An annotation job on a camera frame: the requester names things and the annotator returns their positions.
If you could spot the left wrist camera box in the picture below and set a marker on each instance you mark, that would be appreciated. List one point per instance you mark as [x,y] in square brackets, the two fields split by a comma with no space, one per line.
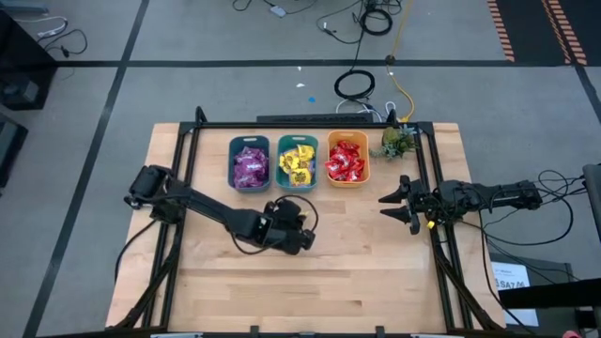
[286,211]

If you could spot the teal plastic bin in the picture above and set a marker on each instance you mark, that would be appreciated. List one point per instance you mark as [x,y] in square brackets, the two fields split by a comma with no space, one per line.
[286,143]

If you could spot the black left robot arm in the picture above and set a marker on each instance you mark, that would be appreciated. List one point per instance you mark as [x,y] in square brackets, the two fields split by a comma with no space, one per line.
[211,211]

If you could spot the yellow Sour Patch candy bag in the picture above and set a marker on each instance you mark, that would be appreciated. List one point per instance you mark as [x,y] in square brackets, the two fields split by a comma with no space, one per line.
[300,177]
[306,152]
[289,162]

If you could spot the grey metal post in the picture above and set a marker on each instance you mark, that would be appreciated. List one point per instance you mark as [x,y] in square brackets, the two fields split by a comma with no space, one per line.
[594,197]

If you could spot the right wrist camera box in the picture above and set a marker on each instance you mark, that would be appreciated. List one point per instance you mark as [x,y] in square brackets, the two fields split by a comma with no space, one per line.
[453,195]

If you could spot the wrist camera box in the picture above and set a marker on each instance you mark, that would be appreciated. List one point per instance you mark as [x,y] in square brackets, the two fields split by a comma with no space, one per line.
[286,211]
[453,195]

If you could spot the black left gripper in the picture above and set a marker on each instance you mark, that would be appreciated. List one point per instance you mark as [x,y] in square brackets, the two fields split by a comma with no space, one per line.
[291,241]

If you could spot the potted succulent plant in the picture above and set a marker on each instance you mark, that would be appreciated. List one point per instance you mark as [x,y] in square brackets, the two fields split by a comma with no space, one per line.
[396,141]

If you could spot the black side cart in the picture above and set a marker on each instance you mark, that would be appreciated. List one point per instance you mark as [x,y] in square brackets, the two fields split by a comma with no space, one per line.
[554,293]

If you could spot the red Skittles candy bag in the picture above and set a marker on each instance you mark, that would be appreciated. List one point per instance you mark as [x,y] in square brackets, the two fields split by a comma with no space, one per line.
[348,146]
[355,170]
[334,169]
[339,156]

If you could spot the dark grey equipment box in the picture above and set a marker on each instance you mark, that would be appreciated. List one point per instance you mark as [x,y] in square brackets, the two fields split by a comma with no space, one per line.
[9,150]

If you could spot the purple Skittles candy bag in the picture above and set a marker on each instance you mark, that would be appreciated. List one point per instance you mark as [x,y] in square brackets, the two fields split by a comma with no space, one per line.
[249,168]
[256,155]
[246,182]

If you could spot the black cabinet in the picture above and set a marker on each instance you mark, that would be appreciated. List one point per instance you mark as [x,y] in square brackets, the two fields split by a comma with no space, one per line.
[23,70]

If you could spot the long black power bar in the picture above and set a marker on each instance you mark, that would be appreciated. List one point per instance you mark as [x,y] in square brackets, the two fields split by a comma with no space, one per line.
[324,117]

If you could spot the slate blue plastic bin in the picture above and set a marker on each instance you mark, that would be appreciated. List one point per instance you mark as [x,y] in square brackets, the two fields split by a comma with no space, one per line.
[239,143]

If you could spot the black aluminium table frame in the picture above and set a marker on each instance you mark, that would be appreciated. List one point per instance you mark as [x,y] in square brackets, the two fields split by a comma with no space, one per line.
[282,125]

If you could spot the white power adapter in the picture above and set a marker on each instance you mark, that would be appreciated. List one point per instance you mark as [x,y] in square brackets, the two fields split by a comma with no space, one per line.
[278,11]

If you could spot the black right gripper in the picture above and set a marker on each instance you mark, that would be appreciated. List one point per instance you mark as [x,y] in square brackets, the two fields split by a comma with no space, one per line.
[422,204]

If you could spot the orange plastic bin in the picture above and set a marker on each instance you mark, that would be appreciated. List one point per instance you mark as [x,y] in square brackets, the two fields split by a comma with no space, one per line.
[335,137]

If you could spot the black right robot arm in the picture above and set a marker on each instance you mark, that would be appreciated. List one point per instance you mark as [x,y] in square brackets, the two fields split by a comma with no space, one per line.
[507,195]

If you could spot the white paper sign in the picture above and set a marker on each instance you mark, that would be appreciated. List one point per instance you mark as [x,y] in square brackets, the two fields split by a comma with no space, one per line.
[512,277]

